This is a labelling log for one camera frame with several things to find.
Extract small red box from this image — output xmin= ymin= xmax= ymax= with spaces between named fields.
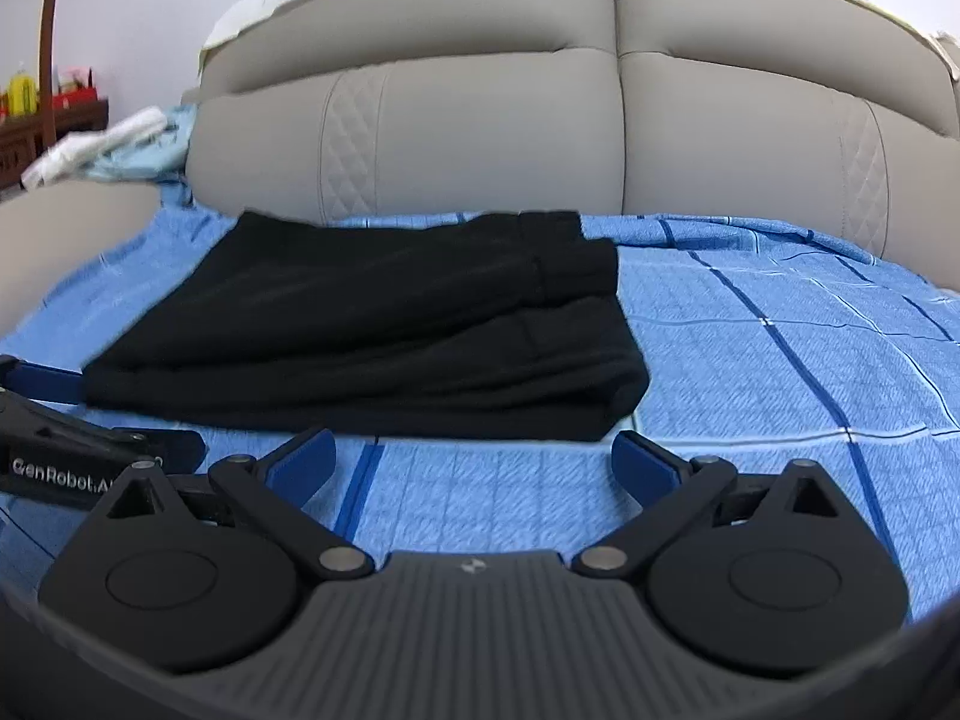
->
xmin=55 ymin=67 xmax=100 ymax=103

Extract yellow bottle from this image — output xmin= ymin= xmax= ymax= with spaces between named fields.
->
xmin=4 ymin=64 xmax=40 ymax=118

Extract black pants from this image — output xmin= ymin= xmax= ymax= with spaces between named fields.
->
xmin=81 ymin=210 xmax=652 ymax=443

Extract white rolled cloth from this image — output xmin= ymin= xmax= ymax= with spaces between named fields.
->
xmin=21 ymin=106 xmax=167 ymax=191

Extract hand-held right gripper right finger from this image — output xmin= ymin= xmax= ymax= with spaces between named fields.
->
xmin=570 ymin=431 xmax=842 ymax=580

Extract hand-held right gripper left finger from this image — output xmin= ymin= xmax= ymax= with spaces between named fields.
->
xmin=105 ymin=427 xmax=376 ymax=583

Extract blue checked blanket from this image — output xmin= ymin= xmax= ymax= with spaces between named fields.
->
xmin=0 ymin=206 xmax=960 ymax=616

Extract light blue cloth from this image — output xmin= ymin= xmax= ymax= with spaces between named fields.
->
xmin=81 ymin=103 xmax=199 ymax=185

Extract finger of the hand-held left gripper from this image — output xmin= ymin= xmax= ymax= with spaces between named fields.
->
xmin=0 ymin=355 xmax=88 ymax=407
xmin=112 ymin=426 xmax=208 ymax=472

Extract beige leather sofa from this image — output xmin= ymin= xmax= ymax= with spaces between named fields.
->
xmin=0 ymin=0 xmax=960 ymax=338

